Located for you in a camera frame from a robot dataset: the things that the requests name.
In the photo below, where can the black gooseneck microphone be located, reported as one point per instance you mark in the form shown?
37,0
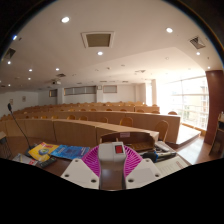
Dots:
9,106

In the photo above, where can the ceiling projector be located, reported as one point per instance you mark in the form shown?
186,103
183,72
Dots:
56,82

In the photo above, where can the black remote control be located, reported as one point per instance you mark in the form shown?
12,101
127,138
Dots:
48,162

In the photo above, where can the white paper stack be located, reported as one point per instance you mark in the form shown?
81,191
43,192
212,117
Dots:
163,146

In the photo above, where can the small dark ceiling vent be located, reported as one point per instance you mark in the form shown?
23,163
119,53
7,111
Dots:
61,75

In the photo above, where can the grey slatted ceiling vent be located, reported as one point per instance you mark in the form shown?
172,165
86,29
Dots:
9,53
197,42

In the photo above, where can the white and red brochure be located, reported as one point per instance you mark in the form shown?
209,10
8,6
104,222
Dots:
25,159

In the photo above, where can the wooden shelf unit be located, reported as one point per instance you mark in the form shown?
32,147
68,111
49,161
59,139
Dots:
218,140

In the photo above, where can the ceiling spot lights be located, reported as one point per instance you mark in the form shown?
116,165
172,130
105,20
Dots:
65,19

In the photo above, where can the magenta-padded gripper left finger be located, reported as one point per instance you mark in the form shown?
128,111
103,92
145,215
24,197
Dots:
78,173

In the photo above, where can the black chair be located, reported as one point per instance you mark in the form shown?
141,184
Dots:
5,146

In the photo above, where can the large square ceiling vent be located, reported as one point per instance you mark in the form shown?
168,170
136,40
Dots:
98,40

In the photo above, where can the black handheld microphone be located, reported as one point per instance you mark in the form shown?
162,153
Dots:
151,156

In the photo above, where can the wooden auditorium seats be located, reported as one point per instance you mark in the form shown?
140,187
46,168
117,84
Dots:
83,115

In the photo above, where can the large glass window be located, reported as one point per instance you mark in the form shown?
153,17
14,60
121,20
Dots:
190,103

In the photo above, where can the small back wall window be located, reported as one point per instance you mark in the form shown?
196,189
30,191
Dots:
110,89

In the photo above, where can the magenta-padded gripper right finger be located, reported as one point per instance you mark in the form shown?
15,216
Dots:
143,173

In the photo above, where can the white charger with red button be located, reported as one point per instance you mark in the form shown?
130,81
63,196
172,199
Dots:
108,153

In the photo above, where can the wooden desk organizer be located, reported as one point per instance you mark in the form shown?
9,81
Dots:
140,138

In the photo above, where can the wide back wall window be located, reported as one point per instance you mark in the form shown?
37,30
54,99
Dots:
80,90

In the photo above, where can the blue booklet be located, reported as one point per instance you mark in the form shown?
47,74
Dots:
68,152

